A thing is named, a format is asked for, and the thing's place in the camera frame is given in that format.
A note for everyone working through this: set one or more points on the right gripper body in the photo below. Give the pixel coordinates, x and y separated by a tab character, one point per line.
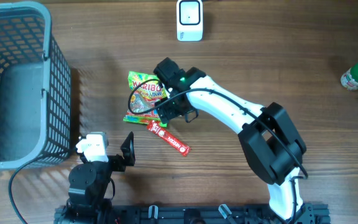
169	104

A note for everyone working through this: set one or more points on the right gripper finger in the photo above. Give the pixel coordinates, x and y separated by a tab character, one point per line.
191	115
165	114

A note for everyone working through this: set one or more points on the grey plastic shopping basket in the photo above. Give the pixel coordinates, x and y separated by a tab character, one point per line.
35	89

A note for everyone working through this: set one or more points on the red Nescafe stick sachet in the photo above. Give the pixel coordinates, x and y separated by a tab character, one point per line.
161	132

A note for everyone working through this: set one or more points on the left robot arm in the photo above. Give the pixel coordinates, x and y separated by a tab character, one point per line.
89	181

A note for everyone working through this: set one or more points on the Haribo gummy candy bag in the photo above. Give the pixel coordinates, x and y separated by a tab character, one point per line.
144	98

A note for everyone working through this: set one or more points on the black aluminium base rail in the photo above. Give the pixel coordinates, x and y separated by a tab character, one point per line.
247	214

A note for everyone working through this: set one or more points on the white barcode scanner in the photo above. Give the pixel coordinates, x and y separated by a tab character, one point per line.
189	20

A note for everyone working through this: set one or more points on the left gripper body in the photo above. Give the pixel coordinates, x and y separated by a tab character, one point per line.
116	163

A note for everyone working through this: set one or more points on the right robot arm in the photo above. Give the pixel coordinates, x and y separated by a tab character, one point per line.
269	139

